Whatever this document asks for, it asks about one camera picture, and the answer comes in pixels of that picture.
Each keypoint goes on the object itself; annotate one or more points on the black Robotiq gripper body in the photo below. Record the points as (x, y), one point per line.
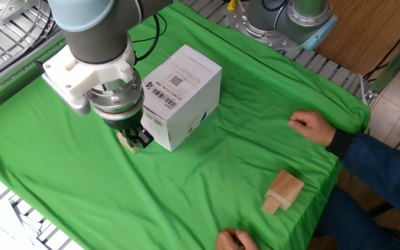
(123, 123)

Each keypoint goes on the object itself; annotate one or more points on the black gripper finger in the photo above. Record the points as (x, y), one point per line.
(145, 139)
(130, 138)

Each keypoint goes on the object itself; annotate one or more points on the person's right forearm blue sleeve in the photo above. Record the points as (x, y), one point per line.
(387, 170)

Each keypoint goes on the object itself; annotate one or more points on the UR5 robot arm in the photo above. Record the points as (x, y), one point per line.
(96, 38)

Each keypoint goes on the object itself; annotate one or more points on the person's left hand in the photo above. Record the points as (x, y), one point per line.
(236, 241)

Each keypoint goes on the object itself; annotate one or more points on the person's right hand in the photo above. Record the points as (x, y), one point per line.
(312, 127)

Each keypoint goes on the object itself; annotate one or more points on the small plain wooden block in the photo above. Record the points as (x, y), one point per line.
(122, 139)

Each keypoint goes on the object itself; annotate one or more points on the green cloth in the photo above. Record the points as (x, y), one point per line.
(151, 194)

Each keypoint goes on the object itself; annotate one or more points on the white cardboard box with barcode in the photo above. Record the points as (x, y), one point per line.
(186, 90)

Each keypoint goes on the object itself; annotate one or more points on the notched wooden block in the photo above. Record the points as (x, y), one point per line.
(285, 185)

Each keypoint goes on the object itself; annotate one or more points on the yellow connector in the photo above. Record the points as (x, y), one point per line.
(232, 5)

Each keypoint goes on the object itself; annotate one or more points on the person's legs in blue trousers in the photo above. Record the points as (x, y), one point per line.
(352, 225)

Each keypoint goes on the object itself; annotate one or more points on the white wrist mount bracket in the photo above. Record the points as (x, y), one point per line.
(82, 76)

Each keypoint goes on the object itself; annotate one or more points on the green frame rail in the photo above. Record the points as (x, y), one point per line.
(9, 83)

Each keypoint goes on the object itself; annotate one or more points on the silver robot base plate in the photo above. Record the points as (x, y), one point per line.
(241, 24)

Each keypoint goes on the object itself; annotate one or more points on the green frame post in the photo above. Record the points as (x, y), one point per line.
(398, 60)

